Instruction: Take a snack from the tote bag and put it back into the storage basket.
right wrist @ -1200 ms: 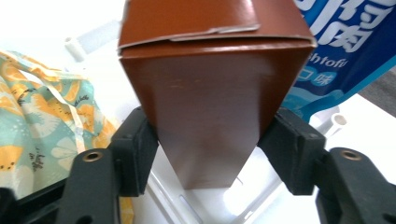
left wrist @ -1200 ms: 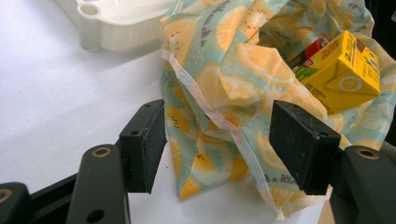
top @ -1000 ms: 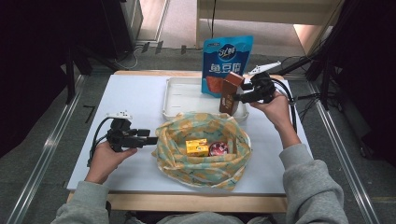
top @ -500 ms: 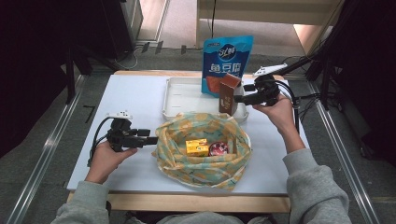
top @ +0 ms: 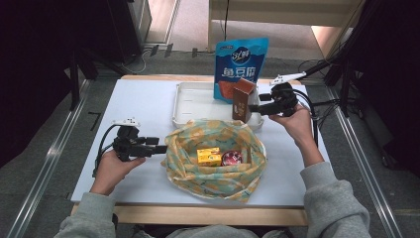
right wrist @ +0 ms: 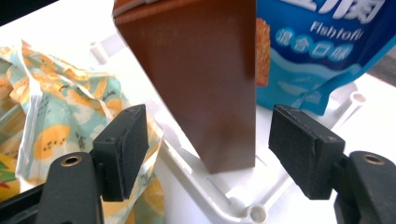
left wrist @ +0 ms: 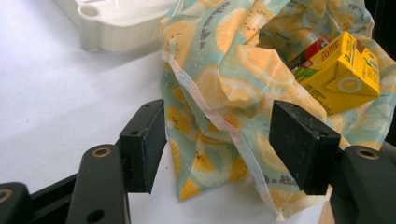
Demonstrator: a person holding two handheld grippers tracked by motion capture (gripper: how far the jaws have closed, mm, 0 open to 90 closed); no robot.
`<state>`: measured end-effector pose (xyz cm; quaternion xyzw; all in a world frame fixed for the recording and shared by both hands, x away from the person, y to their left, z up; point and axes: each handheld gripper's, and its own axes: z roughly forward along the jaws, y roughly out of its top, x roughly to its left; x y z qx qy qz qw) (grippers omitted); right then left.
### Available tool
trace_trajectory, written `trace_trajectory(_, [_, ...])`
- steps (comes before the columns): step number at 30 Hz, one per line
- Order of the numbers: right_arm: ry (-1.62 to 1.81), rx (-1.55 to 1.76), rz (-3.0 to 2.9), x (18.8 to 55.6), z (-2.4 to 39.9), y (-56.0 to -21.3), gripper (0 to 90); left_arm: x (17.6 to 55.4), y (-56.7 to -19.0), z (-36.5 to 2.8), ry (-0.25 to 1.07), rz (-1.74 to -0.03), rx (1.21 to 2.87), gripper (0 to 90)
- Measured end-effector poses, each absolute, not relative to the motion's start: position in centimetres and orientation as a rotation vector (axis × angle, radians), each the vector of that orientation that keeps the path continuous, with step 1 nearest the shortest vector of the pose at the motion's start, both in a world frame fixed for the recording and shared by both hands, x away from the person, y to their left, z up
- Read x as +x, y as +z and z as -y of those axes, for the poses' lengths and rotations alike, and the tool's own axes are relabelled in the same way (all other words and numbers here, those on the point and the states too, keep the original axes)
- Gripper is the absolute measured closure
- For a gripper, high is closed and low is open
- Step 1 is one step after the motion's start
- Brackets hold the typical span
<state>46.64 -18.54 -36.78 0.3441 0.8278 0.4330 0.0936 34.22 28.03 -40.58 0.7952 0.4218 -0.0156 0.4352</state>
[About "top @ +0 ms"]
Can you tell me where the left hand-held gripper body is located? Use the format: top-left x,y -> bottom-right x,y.
111,117 -> 157,163

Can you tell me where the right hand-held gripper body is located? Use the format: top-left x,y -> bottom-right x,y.
269,71 -> 307,117

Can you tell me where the brown cookie box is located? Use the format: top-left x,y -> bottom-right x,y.
232,77 -> 258,124

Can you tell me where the blue snack pouch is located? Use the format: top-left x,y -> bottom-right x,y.
213,37 -> 269,104

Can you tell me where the yellow drink carton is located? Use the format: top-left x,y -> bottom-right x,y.
196,147 -> 223,167

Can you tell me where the white plastic tray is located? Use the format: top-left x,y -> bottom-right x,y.
171,81 -> 265,132

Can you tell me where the red-lidded jar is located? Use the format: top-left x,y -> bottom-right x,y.
221,150 -> 244,167

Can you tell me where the lemon-print cloth bag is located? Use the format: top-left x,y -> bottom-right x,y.
160,118 -> 267,203

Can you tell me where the person's right hand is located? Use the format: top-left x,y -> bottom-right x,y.
268,104 -> 316,148

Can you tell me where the person's left hand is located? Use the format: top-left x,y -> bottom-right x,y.
89,150 -> 147,196

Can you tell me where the black metal stand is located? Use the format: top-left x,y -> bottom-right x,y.
303,0 -> 374,87
67,43 -> 100,112

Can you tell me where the light wooden cabinet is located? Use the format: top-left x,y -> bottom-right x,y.
207,0 -> 365,58

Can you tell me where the person's grey sweater torso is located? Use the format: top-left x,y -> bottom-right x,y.
132,224 -> 295,238

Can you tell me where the dark curtain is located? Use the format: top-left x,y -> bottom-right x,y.
346,0 -> 420,177
0,0 -> 110,168

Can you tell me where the dark grey cabinet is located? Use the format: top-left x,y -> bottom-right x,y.
105,0 -> 153,63

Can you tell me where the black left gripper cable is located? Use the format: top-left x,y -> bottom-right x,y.
92,124 -> 121,178

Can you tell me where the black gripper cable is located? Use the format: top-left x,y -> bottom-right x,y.
92,124 -> 121,178
290,88 -> 321,148

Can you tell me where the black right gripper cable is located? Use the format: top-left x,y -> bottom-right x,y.
290,88 -> 321,148

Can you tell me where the black floor cable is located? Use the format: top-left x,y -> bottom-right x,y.
296,59 -> 351,130

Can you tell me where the white floor cable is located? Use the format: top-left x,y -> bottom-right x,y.
121,49 -> 148,75

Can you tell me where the metal floor rail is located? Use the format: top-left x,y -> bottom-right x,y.
6,78 -> 93,238
332,95 -> 404,238

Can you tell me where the thin black hanging cable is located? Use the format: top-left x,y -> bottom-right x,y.
224,0 -> 230,42

